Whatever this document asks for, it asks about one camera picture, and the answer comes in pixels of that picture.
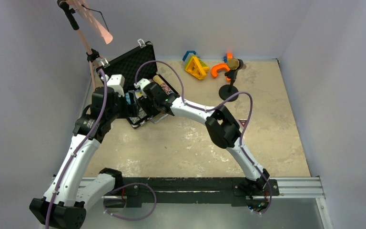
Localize black poker chip case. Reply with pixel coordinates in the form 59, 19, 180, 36
104, 39, 178, 129

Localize light blue chip stack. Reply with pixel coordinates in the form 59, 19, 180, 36
125, 93, 131, 104

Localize green 20 chip stack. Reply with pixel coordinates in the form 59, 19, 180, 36
127, 108, 148, 125

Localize red triangular button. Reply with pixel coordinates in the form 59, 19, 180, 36
238, 119, 247, 127

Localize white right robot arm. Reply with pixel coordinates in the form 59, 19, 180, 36
134, 79, 269, 194

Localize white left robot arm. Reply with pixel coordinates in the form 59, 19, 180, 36
29, 86, 137, 229

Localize yellow red blue chip row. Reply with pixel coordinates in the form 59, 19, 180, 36
152, 75, 174, 94

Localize yellow triangular toy block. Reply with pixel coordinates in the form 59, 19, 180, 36
184, 55, 210, 80

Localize blue angled toy piece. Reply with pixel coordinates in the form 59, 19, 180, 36
182, 50, 196, 62

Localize orange curved toy track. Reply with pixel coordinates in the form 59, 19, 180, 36
211, 63, 230, 78

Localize blue orange toy blocks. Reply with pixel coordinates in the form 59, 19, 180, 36
223, 52, 233, 63

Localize brown wooden microphone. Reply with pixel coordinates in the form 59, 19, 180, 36
226, 58, 247, 70

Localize pink tripod stand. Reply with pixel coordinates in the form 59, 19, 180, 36
57, 0, 113, 89

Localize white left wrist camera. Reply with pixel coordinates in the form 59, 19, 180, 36
102, 74, 125, 97

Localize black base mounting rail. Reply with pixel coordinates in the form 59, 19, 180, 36
50, 175, 325, 209

